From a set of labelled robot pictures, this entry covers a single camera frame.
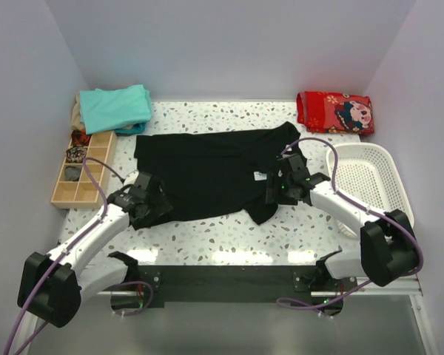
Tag white perforated plastic basket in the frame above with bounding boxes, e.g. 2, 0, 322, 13
326, 143, 414, 226

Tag red black rolled sock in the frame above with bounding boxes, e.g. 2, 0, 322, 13
71, 130, 92, 146

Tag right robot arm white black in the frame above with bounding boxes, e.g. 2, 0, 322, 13
266, 154, 424, 291

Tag folded teal t shirt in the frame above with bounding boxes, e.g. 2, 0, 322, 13
78, 84, 152, 135

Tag red cartoon print cloth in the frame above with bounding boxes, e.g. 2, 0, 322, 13
296, 91, 374, 135

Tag folded beige t shirt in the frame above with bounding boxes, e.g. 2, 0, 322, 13
70, 94, 85, 131

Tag wooden compartment organizer box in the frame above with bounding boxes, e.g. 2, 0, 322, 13
50, 131, 117, 209

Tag aluminium rail frame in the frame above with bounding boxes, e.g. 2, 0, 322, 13
16, 279, 438, 354

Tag patterned rolled sock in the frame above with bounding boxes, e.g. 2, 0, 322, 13
65, 146, 87, 163

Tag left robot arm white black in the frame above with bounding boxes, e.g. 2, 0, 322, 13
17, 172, 172, 328

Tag black t shirt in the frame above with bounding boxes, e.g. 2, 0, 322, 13
134, 122, 300, 226

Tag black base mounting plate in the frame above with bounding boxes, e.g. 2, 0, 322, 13
95, 264, 359, 318

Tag grey rolled sock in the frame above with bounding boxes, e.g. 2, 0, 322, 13
64, 166, 81, 182

